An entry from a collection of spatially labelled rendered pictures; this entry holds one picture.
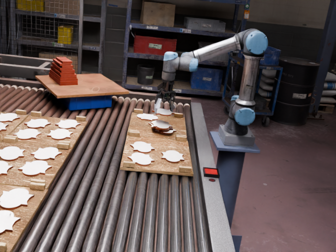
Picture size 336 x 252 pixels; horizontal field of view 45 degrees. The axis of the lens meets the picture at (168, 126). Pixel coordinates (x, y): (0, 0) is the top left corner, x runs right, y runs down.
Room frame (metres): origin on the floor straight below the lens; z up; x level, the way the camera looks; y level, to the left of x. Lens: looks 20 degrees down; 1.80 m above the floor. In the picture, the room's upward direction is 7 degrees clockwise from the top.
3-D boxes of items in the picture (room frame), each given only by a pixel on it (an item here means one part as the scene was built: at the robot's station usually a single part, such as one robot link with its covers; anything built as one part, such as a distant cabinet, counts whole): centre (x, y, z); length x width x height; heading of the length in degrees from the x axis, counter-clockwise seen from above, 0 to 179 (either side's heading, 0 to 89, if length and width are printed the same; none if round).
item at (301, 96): (5.80, -1.76, 0.44); 0.59 x 0.59 x 0.88
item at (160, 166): (1.92, 0.04, 0.93); 0.41 x 0.35 x 0.02; 3
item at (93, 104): (2.66, 0.61, 0.97); 0.31 x 0.31 x 0.10; 34
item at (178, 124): (2.34, 0.06, 0.93); 0.41 x 0.35 x 0.02; 3
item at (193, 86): (6.61, -0.54, 0.32); 0.50 x 0.41 x 0.37; 93
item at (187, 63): (2.26, -0.07, 1.35); 0.11 x 0.11 x 0.08; 2
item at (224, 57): (6.57, -0.61, 0.76); 0.50 x 0.36 x 0.24; 103
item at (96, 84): (2.72, 0.64, 1.03); 0.50 x 0.50 x 0.02; 34
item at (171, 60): (2.24, 0.03, 1.36); 0.09 x 0.08 x 0.11; 92
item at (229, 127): (2.40, -0.43, 0.99); 0.15 x 0.15 x 0.10
